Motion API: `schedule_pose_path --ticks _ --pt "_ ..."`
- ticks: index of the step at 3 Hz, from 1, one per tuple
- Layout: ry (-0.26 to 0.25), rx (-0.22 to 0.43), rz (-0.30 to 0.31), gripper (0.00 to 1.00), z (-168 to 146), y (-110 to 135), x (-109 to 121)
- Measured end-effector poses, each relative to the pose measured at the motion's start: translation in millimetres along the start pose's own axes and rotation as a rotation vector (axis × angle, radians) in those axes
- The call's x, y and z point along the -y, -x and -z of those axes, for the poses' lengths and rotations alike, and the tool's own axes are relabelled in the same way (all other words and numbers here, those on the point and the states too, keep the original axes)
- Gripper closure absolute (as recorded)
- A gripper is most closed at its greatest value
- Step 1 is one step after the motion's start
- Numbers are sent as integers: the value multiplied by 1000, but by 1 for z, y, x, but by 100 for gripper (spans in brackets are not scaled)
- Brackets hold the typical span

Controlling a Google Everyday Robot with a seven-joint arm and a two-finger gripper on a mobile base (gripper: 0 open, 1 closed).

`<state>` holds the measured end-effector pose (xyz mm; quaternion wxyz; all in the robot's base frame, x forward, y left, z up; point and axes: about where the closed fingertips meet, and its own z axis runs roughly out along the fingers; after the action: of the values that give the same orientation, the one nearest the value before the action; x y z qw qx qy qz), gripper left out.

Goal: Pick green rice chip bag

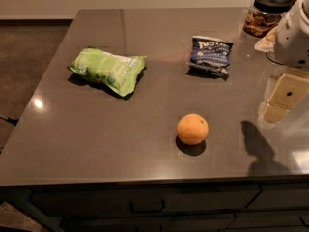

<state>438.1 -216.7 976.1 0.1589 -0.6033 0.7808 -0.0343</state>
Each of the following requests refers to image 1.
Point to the dark right cabinet drawer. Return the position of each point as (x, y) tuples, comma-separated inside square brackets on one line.
[(281, 196)]

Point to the dark cabinet drawer with handle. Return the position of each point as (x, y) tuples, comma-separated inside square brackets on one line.
[(115, 203)]

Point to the green rice chip bag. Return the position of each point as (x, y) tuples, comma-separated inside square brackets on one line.
[(118, 72)]

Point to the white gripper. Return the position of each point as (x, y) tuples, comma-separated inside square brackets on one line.
[(292, 39)]

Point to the orange fruit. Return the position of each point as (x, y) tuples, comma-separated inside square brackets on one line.
[(192, 129)]

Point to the blue chip bag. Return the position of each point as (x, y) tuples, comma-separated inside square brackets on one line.
[(211, 55)]

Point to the glass jar with black lid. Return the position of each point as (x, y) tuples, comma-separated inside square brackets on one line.
[(264, 15)]

